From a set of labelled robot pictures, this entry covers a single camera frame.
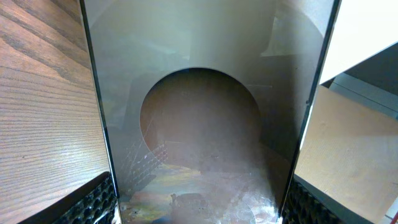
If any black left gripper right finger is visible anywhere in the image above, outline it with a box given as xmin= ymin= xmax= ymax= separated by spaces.
xmin=280 ymin=175 xmax=364 ymax=224

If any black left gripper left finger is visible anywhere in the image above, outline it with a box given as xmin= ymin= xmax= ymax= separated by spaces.
xmin=20 ymin=172 xmax=117 ymax=224

